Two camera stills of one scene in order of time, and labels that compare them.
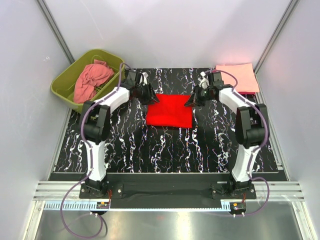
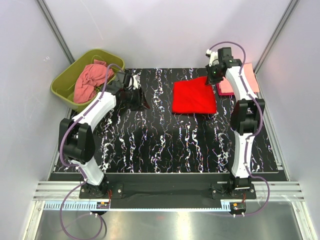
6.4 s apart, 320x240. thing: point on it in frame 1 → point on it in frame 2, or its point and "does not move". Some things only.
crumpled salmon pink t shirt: (93, 75) does not move
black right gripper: (196, 95) → (212, 78)
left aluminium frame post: (56, 30) does not move
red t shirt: (170, 111) → (193, 96)
